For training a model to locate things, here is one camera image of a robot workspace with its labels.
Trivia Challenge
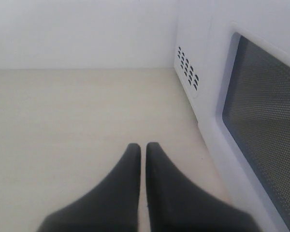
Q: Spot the white microwave oven body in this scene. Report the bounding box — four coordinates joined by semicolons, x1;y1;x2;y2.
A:
174;0;220;121

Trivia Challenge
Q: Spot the white microwave door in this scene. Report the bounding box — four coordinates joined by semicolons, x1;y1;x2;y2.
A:
198;0;290;232

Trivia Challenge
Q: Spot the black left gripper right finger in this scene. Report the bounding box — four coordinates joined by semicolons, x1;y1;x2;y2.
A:
145;142;259;232

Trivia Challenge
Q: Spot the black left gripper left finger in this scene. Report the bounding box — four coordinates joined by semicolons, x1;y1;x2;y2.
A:
38;143;141;232

